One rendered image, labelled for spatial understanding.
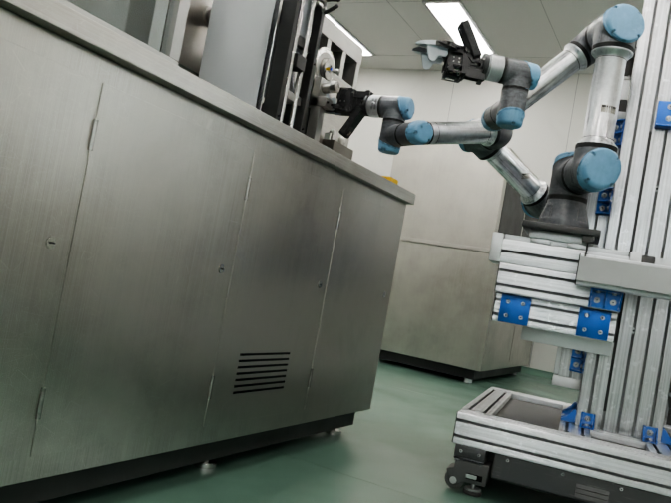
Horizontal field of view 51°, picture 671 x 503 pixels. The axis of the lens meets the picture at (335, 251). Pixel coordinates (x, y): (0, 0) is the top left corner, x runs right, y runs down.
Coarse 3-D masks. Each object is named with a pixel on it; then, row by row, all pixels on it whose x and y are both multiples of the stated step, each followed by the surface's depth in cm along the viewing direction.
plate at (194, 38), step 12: (192, 0) 229; (204, 0) 234; (192, 12) 229; (192, 24) 230; (204, 24) 235; (192, 36) 231; (204, 36) 236; (192, 48) 232; (180, 60) 228; (192, 60) 233; (324, 120) 315; (336, 120) 325; (324, 132) 316; (336, 132) 327
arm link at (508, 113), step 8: (504, 88) 200; (512, 88) 198; (520, 88) 198; (504, 96) 200; (512, 96) 198; (520, 96) 198; (496, 104) 205; (504, 104) 199; (512, 104) 198; (520, 104) 198; (496, 112) 204; (504, 112) 199; (512, 112) 198; (520, 112) 198; (496, 120) 202; (504, 120) 199; (512, 120) 198; (520, 120) 199; (504, 128) 204; (512, 128) 202
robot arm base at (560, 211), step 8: (552, 200) 214; (560, 200) 212; (568, 200) 211; (576, 200) 211; (584, 200) 212; (544, 208) 217; (552, 208) 213; (560, 208) 211; (568, 208) 210; (576, 208) 211; (584, 208) 213; (544, 216) 215; (552, 216) 211; (560, 216) 210; (568, 216) 210; (576, 216) 210; (584, 216) 211; (560, 224) 210; (568, 224) 209; (576, 224) 209; (584, 224) 210
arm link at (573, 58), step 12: (588, 24) 213; (576, 36) 216; (564, 48) 218; (576, 48) 213; (588, 48) 212; (552, 60) 215; (564, 60) 213; (576, 60) 213; (588, 60) 214; (552, 72) 212; (564, 72) 213; (540, 84) 212; (552, 84) 213; (528, 96) 212; (540, 96) 213; (492, 120) 209
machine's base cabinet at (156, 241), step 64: (0, 64) 107; (64, 64) 118; (0, 128) 109; (64, 128) 119; (128, 128) 132; (192, 128) 148; (0, 192) 110; (64, 192) 121; (128, 192) 134; (192, 192) 151; (256, 192) 172; (320, 192) 200; (0, 256) 112; (64, 256) 123; (128, 256) 137; (192, 256) 154; (256, 256) 176; (320, 256) 205; (384, 256) 247; (0, 320) 114; (64, 320) 125; (128, 320) 139; (192, 320) 157; (256, 320) 180; (320, 320) 211; (384, 320) 256; (0, 384) 115; (64, 384) 127; (128, 384) 142; (192, 384) 160; (256, 384) 184; (320, 384) 217; (0, 448) 117; (64, 448) 129; (128, 448) 145; (192, 448) 171
